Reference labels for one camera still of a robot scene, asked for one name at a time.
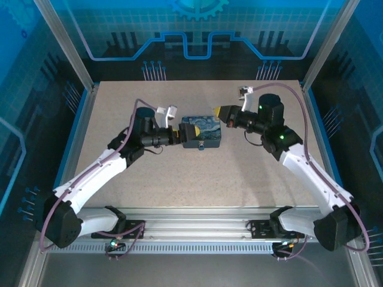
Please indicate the starry night printed tin box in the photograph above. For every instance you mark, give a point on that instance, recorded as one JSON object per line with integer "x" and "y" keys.
{"x": 208, "y": 128}

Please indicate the small padlock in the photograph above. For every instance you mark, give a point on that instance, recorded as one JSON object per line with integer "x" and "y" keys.
{"x": 201, "y": 145}

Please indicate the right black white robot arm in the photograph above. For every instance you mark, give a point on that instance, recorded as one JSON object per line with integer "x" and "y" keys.
{"x": 311, "y": 176}

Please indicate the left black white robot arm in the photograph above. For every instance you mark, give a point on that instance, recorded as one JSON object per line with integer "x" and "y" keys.
{"x": 89, "y": 176}

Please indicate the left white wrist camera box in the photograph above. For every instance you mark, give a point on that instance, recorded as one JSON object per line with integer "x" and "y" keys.
{"x": 167, "y": 115}

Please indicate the aluminium table side rail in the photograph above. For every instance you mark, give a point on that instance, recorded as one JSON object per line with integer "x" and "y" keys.
{"x": 77, "y": 128}
{"x": 321, "y": 119}

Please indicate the aluminium mounting rail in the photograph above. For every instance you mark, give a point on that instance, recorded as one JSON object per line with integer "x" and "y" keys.
{"x": 194, "y": 221}

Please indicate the aluminium frame post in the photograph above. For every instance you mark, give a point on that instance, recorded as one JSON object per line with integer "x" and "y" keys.
{"x": 68, "y": 51}
{"x": 326, "y": 51}

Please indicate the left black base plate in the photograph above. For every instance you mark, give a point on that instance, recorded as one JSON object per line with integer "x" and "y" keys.
{"x": 133, "y": 228}

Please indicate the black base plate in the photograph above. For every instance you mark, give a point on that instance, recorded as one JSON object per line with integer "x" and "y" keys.
{"x": 133, "y": 228}
{"x": 260, "y": 228}

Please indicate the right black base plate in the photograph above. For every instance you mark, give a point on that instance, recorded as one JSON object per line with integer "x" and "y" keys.
{"x": 260, "y": 228}

